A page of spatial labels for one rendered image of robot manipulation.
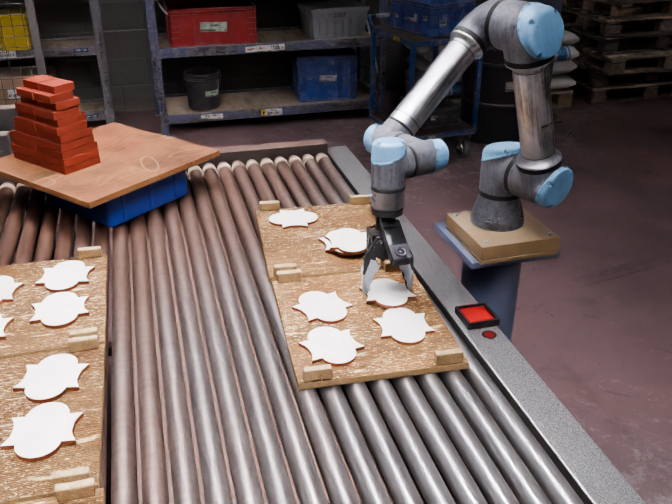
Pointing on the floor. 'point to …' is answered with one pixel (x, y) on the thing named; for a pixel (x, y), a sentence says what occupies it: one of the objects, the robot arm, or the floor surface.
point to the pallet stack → (620, 48)
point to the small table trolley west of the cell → (413, 84)
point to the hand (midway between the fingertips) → (387, 291)
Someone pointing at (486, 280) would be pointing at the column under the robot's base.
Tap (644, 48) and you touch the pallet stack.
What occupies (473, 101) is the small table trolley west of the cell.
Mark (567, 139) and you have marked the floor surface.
